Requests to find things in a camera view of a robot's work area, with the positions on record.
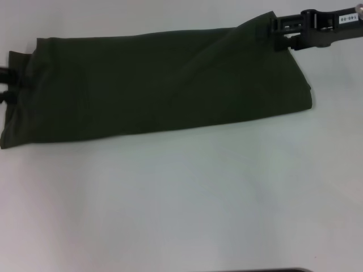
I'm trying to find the dark green FREE t-shirt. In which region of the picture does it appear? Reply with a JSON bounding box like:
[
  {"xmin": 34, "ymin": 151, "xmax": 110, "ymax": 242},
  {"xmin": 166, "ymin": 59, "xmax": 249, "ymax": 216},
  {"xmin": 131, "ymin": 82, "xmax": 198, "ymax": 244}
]
[{"xmin": 0, "ymin": 10, "xmax": 315, "ymax": 151}]

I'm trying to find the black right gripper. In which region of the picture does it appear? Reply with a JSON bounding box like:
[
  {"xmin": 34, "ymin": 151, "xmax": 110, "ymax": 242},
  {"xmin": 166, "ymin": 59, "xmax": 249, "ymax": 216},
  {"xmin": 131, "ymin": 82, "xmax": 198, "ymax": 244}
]
[{"xmin": 268, "ymin": 7, "xmax": 363, "ymax": 53}]

